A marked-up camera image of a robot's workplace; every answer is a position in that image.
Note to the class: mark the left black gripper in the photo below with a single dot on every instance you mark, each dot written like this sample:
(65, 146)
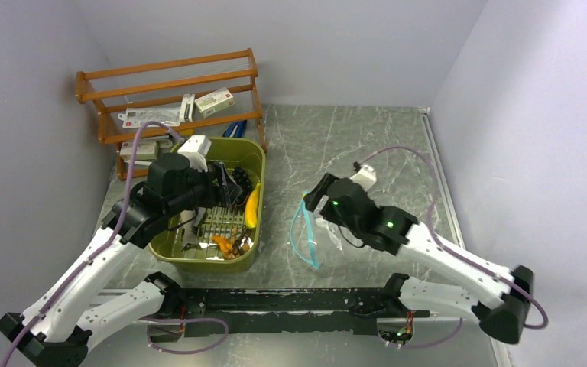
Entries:
(222, 194)

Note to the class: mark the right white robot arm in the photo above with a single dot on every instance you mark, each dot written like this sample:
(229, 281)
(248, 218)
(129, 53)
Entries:
(496, 297)

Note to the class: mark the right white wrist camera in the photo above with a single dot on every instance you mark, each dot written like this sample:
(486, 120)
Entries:
(365, 176)

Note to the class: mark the clear zip top bag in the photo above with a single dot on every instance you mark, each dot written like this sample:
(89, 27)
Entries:
(313, 238)

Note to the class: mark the white green box on shelf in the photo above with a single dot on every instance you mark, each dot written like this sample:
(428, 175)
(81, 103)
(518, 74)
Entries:
(214, 102)

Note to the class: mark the yellow fake banana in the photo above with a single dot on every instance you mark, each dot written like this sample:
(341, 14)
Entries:
(251, 207)

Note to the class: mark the orange wooden shelf rack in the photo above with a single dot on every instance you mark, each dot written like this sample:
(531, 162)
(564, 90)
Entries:
(126, 97)

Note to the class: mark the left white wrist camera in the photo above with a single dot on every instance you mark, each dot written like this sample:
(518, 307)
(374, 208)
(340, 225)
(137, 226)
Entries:
(195, 149)

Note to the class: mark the orange fake fried food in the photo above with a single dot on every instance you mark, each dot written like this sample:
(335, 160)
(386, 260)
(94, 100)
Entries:
(225, 246)

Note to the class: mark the blue stapler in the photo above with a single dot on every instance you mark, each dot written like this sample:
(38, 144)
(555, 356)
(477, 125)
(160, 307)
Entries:
(235, 129)

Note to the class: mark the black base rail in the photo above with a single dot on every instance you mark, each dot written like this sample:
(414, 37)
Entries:
(355, 310)

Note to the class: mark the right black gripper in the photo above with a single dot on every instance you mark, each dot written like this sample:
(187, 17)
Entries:
(314, 197)

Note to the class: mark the small white upright box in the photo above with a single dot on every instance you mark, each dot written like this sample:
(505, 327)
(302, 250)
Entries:
(186, 108)

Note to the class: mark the clear blister pack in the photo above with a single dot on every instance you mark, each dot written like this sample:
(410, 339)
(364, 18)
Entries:
(134, 118)

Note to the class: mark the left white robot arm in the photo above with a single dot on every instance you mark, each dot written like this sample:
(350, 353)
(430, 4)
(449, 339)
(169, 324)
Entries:
(62, 327)

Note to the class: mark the olive green plastic bin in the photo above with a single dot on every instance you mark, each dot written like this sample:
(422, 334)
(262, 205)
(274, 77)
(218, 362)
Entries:
(221, 233)

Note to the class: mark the dark fake grape bunch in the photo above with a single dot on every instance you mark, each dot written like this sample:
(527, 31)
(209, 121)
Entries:
(242, 179)

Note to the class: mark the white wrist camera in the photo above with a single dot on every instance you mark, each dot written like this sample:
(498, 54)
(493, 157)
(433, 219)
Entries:
(365, 176)
(195, 149)

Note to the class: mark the white box lower shelf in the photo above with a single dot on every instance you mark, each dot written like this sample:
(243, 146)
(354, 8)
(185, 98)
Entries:
(144, 150)

